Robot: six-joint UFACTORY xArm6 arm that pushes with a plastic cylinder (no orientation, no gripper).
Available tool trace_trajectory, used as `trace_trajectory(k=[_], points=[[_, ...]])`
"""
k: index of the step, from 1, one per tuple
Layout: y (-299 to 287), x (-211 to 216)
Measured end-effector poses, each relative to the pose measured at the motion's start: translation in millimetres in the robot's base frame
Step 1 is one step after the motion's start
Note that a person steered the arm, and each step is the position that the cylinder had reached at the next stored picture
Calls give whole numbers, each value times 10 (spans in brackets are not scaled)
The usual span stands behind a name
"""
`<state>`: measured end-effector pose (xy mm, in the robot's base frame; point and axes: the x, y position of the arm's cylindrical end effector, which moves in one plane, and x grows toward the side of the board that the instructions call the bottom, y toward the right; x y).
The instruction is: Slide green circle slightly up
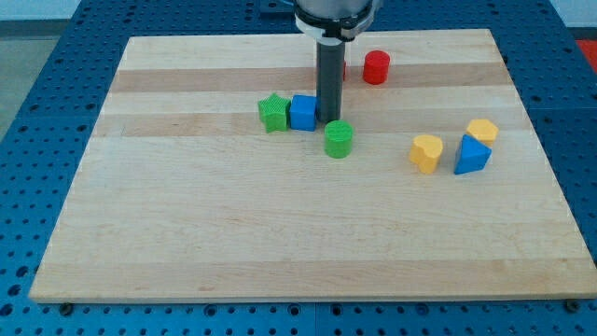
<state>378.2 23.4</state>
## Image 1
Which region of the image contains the green cylinder block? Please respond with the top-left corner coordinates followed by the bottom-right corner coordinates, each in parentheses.
top-left (324, 120), bottom-right (354, 159)

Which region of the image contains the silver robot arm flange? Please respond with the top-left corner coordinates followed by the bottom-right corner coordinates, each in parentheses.
top-left (294, 0), bottom-right (382, 46)

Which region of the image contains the blue cube block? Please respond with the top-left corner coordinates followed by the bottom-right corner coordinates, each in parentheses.
top-left (289, 95), bottom-right (316, 132)

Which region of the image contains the green star block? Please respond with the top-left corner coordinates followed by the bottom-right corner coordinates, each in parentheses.
top-left (257, 93), bottom-right (291, 133)

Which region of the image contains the wooden board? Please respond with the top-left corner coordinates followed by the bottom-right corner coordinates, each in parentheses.
top-left (29, 29), bottom-right (596, 303)

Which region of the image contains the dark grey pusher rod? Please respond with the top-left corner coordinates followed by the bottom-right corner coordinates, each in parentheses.
top-left (316, 43), bottom-right (345, 123)

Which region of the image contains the red cylinder block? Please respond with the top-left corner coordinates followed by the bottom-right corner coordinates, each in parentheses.
top-left (363, 50), bottom-right (391, 85)

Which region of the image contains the yellow heart block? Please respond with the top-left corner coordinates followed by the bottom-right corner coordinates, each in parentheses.
top-left (409, 134), bottom-right (444, 175)

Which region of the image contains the blue triangle block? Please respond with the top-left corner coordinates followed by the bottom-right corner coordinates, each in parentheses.
top-left (453, 134), bottom-right (493, 175)

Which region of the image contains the yellow hexagon block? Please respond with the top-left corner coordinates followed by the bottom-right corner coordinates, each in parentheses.
top-left (466, 119), bottom-right (499, 147)

